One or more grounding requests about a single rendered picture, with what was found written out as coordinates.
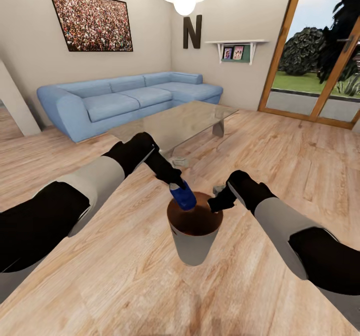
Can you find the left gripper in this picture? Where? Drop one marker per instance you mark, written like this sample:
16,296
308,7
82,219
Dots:
168,174

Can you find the decorative sign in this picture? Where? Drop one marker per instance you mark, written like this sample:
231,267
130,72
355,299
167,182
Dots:
189,30

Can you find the sofa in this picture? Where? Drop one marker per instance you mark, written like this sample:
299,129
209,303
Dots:
85,110

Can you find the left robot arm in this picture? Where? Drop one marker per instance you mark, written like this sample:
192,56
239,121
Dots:
61,208

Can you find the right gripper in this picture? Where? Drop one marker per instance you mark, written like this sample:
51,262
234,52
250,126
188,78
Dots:
219,203

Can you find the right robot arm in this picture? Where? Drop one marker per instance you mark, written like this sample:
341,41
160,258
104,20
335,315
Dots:
309,249

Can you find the trash can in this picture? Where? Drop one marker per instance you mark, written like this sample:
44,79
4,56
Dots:
201,222

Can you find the shelf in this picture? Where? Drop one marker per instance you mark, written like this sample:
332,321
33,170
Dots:
248,52

